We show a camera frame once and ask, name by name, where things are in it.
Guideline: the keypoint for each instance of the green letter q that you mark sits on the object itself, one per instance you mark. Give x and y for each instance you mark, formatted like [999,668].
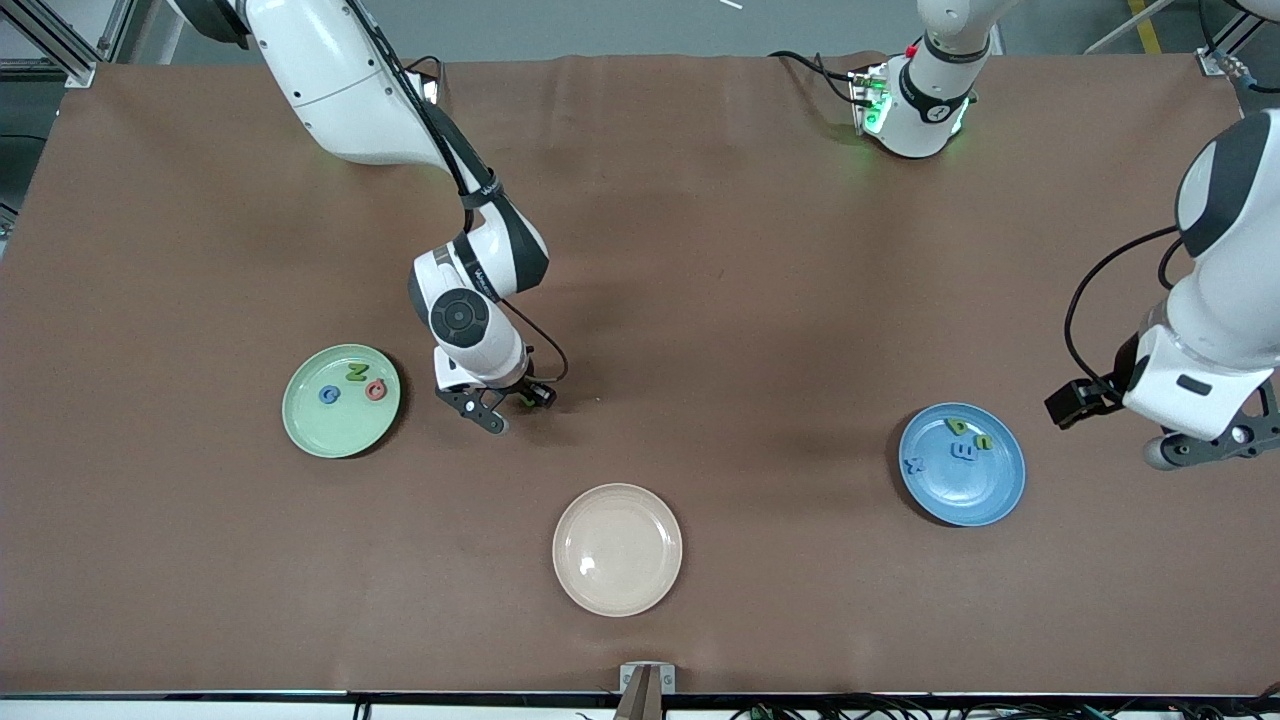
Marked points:
[958,424]

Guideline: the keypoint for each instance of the right arm base connector panel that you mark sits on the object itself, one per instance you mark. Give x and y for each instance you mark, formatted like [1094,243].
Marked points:
[436,90]

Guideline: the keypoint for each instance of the brown table cover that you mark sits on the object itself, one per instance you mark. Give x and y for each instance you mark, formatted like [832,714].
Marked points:
[200,580]

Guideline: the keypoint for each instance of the beige plate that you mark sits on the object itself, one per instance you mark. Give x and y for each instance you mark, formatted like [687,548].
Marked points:
[617,550]

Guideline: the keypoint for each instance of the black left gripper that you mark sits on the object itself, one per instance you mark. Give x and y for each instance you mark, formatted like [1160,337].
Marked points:
[1112,384]

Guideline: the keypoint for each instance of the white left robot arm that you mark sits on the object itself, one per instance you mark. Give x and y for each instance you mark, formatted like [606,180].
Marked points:
[1230,320]

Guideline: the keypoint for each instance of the aluminium corner profile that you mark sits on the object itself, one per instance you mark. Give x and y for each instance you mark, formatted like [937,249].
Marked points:
[1222,60]

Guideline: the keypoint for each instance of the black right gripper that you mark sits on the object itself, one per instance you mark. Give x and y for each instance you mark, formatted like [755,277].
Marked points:
[526,389]

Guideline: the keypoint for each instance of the red letter Q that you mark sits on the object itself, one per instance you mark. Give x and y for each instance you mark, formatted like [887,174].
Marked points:
[368,391]

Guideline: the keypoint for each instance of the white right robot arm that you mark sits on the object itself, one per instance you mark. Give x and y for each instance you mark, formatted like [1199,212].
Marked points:
[330,80]

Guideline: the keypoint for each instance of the blue plate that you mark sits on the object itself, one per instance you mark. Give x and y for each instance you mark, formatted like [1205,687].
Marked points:
[980,495]

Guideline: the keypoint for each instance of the light green plate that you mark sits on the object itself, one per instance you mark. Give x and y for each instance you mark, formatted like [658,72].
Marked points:
[330,435]

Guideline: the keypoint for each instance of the green letter N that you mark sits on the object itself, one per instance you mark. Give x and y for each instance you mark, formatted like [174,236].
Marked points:
[357,373]

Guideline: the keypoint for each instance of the left arm base connector panel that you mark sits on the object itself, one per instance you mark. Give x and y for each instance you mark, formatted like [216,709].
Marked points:
[868,95]

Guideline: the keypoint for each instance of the tan camera pole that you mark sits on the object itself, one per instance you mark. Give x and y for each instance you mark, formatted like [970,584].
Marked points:
[640,700]

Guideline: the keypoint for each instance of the aluminium frame struts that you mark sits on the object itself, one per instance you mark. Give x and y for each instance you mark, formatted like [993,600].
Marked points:
[85,72]

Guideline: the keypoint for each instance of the grey metal camera bracket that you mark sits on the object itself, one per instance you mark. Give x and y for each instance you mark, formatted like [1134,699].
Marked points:
[668,675]

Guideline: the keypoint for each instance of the blue letter m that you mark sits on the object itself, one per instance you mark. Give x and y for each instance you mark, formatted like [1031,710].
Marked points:
[962,452]

